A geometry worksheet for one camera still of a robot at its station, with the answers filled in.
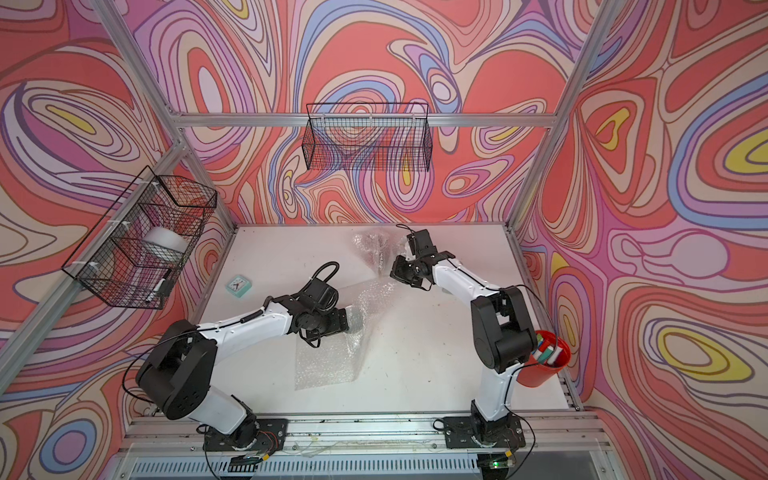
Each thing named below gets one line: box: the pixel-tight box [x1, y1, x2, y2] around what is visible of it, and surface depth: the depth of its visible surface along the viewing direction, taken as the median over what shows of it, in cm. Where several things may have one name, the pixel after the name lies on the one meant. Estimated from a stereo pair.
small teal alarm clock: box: [226, 274, 253, 298], surface depth 101 cm
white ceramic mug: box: [344, 305, 364, 334], surface depth 85 cm
